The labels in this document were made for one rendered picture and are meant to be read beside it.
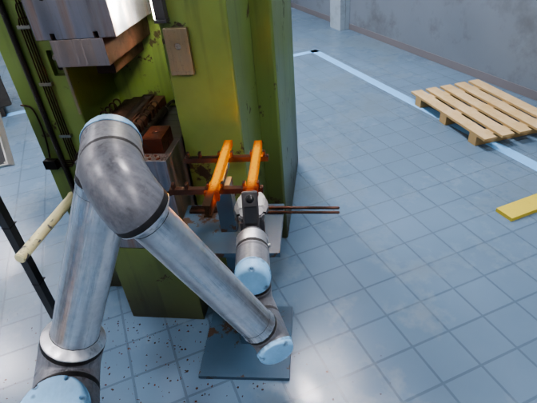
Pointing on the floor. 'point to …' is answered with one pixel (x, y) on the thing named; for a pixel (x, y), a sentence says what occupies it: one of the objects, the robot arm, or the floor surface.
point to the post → (26, 260)
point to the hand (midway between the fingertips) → (251, 193)
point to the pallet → (480, 110)
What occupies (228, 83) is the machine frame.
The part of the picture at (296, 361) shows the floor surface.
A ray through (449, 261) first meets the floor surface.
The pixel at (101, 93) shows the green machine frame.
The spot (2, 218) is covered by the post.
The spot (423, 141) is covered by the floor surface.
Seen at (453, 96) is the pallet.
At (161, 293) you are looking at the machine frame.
